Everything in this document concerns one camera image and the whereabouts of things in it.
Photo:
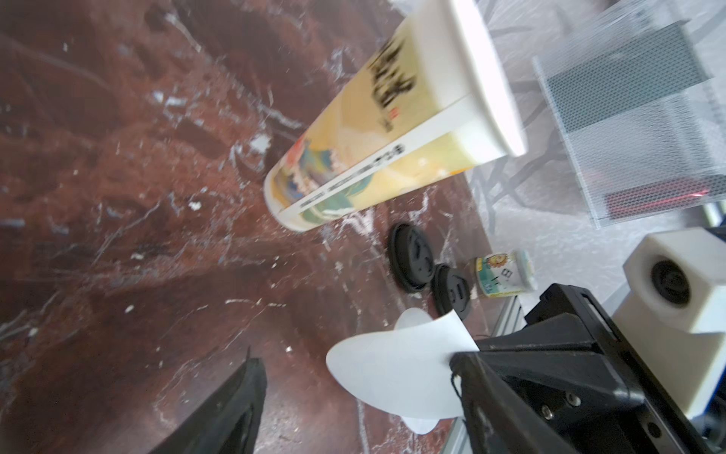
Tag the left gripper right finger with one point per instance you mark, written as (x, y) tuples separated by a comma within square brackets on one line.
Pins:
[(496, 418)]

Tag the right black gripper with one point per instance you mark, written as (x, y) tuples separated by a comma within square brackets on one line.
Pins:
[(572, 367)]

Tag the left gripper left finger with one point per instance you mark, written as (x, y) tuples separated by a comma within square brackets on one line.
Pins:
[(229, 420)]

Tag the black cup lid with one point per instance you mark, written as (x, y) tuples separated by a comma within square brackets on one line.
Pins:
[(411, 257), (451, 291)]

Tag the milk tea paper cup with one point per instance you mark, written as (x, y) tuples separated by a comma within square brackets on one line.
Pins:
[(432, 102)]

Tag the white mesh wall basket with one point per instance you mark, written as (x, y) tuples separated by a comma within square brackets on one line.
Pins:
[(637, 108)]

